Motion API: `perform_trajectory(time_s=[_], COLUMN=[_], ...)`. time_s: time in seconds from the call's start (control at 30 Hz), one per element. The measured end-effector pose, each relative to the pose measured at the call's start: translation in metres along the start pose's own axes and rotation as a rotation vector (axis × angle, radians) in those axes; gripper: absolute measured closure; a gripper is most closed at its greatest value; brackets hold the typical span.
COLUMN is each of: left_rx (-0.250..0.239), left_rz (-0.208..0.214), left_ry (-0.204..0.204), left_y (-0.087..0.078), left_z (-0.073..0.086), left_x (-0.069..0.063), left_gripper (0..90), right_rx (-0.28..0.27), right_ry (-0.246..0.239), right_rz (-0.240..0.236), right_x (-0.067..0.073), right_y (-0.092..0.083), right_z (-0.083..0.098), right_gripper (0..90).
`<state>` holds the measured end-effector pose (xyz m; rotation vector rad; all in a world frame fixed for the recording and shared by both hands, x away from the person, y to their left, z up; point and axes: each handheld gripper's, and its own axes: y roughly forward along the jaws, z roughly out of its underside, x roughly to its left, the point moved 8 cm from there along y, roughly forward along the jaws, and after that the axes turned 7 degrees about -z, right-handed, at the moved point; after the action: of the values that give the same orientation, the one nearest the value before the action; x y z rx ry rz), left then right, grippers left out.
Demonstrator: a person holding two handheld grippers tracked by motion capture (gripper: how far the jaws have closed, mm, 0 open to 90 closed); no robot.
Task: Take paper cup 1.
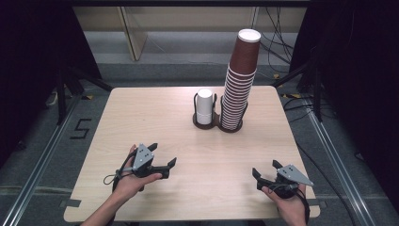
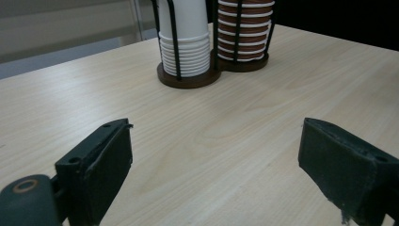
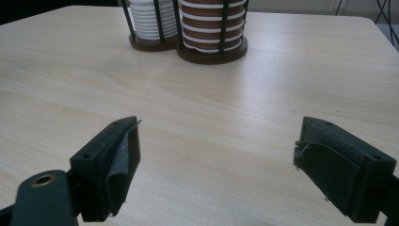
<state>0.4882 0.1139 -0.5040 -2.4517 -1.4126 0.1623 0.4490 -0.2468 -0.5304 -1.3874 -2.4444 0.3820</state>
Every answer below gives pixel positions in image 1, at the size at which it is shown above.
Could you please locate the person's right hand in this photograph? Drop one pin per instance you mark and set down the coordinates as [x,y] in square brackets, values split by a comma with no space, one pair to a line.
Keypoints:
[291,208]

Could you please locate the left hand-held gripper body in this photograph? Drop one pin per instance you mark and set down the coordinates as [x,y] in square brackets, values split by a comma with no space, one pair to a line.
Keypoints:
[142,158]

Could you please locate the black curtain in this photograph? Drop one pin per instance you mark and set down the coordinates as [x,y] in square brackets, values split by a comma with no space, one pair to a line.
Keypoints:
[360,78]
[31,62]

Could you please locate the white paper cup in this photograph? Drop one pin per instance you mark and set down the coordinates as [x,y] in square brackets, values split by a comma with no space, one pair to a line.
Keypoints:
[204,105]

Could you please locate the stack of brown paper cups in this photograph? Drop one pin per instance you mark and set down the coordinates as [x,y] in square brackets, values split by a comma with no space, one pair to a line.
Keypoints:
[240,91]

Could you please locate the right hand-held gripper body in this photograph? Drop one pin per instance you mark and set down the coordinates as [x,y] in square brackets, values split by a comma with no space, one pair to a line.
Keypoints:
[291,177]

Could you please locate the light wooden panel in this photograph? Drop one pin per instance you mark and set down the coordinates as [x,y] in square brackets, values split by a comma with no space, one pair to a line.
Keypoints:
[135,34]

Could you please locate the black tripod stand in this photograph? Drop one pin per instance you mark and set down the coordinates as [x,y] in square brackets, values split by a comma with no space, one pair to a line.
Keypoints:
[316,94]
[62,94]

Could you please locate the aluminium floor rail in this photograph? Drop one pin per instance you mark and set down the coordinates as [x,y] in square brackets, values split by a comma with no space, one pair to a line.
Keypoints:
[40,166]
[342,169]

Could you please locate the person's left hand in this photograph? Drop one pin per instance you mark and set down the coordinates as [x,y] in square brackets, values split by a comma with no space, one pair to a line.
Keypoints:
[128,185]

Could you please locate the black tape strip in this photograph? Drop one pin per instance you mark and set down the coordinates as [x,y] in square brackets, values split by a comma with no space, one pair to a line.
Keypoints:
[315,203]
[70,203]

